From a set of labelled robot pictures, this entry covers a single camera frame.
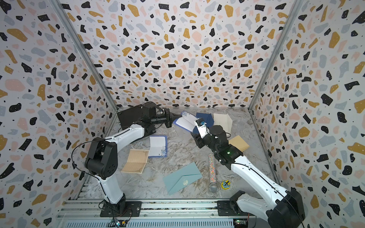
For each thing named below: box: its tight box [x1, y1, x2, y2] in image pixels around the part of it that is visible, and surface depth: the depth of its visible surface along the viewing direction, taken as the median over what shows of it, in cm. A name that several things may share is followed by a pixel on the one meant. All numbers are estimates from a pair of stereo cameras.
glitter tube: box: [208, 152, 219, 194], surface depth 83 cm
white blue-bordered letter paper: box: [148, 135, 168, 158], surface depth 99 cm
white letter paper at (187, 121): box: [175, 111, 198, 133], surface depth 87 cm
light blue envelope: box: [162, 161, 203, 196], surface depth 87 cm
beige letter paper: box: [120, 149, 150, 174], surface depth 94 cm
